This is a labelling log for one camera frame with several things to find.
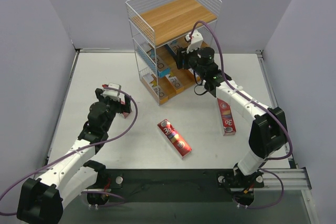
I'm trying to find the silver blue toothpaste box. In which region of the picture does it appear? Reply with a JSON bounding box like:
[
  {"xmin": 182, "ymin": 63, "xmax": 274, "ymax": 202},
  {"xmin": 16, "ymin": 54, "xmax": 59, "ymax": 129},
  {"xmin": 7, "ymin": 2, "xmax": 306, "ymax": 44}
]
[{"xmin": 164, "ymin": 40, "xmax": 187, "ymax": 63}]

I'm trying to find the orange toothpaste box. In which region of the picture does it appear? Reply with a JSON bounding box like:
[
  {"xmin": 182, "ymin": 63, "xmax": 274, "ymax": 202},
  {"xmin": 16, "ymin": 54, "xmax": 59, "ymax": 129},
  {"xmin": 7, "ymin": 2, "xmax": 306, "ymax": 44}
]
[
  {"xmin": 188, "ymin": 69, "xmax": 201, "ymax": 82},
  {"xmin": 141, "ymin": 73, "xmax": 168, "ymax": 105},
  {"xmin": 163, "ymin": 73, "xmax": 184, "ymax": 95}
]

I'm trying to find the teal toothpaste box with label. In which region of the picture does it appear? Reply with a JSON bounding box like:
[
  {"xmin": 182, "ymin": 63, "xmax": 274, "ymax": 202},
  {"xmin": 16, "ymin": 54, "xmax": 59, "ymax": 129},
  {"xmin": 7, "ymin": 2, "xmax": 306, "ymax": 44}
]
[{"xmin": 137, "ymin": 42, "xmax": 171, "ymax": 78}]

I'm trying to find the red toothpaste box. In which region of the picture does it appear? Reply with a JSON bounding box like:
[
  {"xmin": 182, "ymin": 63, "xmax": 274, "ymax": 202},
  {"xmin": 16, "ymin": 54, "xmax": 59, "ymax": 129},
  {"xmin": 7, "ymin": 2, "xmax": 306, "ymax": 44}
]
[
  {"xmin": 157, "ymin": 119, "xmax": 192, "ymax": 159},
  {"xmin": 120, "ymin": 100, "xmax": 132, "ymax": 119},
  {"xmin": 217, "ymin": 98, "xmax": 236, "ymax": 136}
]

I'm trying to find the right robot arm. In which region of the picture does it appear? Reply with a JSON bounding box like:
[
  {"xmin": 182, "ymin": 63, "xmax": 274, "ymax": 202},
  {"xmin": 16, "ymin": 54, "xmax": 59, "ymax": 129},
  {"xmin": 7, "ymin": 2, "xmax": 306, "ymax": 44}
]
[{"xmin": 174, "ymin": 47, "xmax": 288, "ymax": 186}]

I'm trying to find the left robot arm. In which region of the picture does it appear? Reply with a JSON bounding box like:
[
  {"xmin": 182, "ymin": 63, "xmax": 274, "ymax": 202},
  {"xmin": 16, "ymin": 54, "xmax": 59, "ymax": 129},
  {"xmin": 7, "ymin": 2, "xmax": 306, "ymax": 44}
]
[{"xmin": 16, "ymin": 83, "xmax": 133, "ymax": 223}]

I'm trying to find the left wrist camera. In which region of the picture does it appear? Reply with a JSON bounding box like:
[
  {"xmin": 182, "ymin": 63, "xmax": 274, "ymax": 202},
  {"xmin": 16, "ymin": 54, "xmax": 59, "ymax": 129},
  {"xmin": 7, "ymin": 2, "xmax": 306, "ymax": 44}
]
[{"xmin": 102, "ymin": 83, "xmax": 121, "ymax": 101}]

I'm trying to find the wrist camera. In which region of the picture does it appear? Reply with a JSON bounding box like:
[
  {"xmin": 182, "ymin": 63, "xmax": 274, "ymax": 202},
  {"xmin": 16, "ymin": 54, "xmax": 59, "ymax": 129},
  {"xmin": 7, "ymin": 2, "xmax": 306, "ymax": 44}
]
[
  {"xmin": 185, "ymin": 30, "xmax": 203, "ymax": 54},
  {"xmin": 102, "ymin": 83, "xmax": 121, "ymax": 101}
]

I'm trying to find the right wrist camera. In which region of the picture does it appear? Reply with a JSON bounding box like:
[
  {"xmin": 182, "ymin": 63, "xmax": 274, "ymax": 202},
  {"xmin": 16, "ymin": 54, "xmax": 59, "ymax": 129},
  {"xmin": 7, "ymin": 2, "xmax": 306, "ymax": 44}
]
[{"xmin": 185, "ymin": 30, "xmax": 203, "ymax": 54}]

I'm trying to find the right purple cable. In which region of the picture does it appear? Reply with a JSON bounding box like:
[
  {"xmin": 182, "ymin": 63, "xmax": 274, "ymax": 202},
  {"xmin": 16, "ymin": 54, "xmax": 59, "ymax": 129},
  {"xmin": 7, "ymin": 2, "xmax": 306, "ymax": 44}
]
[{"xmin": 190, "ymin": 20, "xmax": 293, "ymax": 210}]

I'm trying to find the white wire wooden shelf rack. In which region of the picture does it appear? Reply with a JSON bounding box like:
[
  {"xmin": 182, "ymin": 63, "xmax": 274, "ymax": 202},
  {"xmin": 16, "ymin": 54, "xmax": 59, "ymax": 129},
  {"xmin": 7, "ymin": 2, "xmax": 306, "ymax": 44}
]
[{"xmin": 125, "ymin": 0, "xmax": 222, "ymax": 100}]

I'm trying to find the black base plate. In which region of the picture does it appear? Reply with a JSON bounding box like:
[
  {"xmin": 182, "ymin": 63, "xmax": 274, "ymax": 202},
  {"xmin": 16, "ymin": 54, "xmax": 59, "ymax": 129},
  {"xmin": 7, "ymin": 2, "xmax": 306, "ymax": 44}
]
[{"xmin": 86, "ymin": 169, "xmax": 264, "ymax": 206}]

